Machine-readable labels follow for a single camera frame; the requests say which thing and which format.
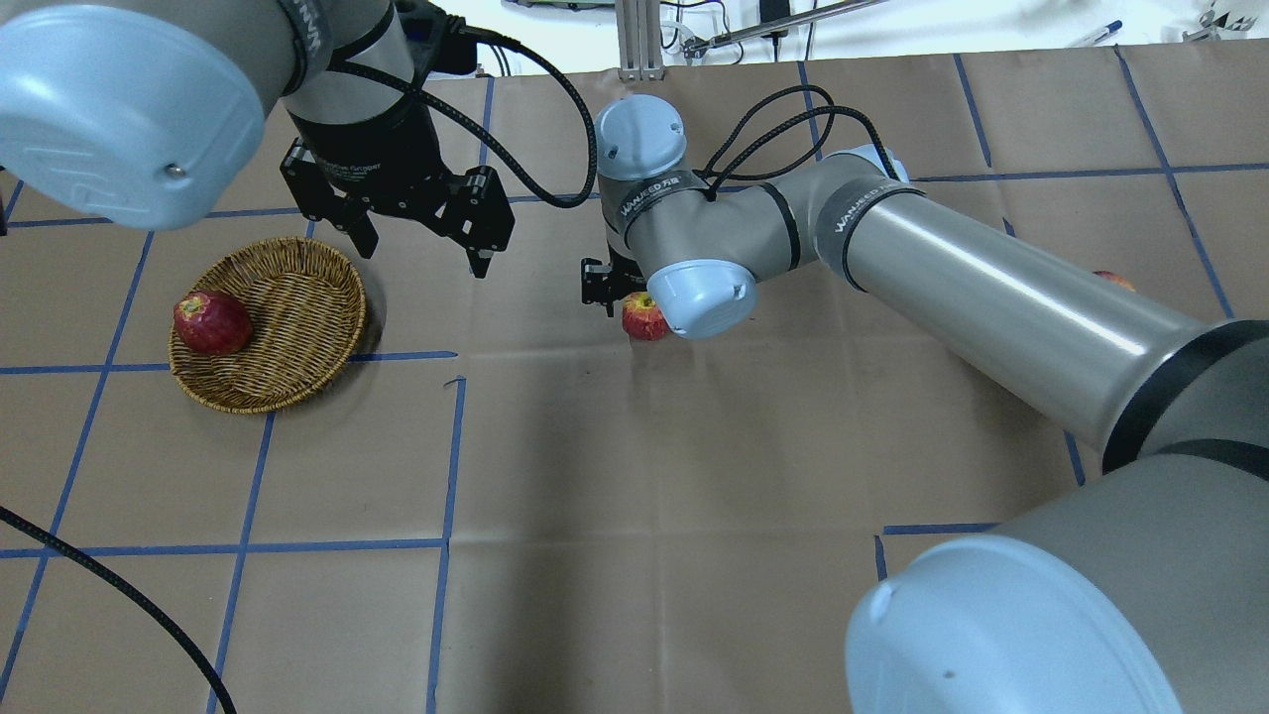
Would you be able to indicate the red yellow apple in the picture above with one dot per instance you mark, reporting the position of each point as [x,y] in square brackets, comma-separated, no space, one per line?
[642,318]

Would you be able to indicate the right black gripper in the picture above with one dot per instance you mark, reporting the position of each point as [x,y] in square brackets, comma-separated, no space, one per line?
[598,285]

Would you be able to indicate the red apple in basket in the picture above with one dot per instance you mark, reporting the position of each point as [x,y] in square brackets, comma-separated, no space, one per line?
[212,322]

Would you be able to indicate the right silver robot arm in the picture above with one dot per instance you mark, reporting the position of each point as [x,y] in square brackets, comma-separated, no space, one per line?
[1144,592]

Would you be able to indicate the blue white pen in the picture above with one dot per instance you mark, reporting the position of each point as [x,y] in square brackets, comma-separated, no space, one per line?
[1097,36]

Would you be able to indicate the woven wicker basket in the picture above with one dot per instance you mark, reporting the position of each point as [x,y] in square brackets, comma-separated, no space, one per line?
[309,307]

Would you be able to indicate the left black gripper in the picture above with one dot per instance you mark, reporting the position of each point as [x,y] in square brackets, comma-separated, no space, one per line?
[382,159]

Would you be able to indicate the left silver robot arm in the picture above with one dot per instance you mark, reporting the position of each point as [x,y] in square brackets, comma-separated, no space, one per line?
[144,112]

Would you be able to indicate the long metal grabber rod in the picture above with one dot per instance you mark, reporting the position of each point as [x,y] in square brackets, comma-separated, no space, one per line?
[696,48]

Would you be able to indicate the aluminium frame post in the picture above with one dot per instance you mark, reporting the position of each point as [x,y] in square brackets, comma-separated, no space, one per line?
[639,41]

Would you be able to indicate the red apple on plate right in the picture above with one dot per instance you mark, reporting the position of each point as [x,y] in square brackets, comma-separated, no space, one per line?
[1116,279]

